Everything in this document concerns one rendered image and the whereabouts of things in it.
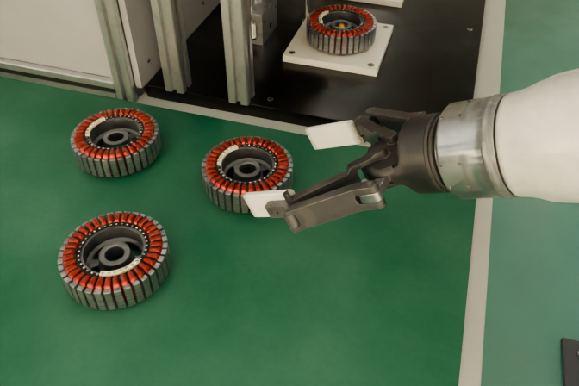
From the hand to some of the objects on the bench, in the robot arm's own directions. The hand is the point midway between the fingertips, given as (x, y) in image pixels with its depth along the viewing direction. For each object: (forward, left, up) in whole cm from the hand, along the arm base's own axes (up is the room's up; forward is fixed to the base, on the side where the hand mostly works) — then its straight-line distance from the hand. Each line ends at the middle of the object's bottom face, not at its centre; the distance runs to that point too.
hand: (289, 169), depth 66 cm
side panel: (+44, -7, -6) cm, 45 cm away
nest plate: (+8, -34, -3) cm, 35 cm away
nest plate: (+12, -58, -3) cm, 59 cm away
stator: (+24, +2, -6) cm, 25 cm away
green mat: (+22, +21, -6) cm, 31 cm away
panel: (+35, -42, -3) cm, 55 cm away
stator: (+6, 0, -5) cm, 8 cm away
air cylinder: (+22, -32, -3) cm, 39 cm away
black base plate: (+12, -46, -5) cm, 48 cm away
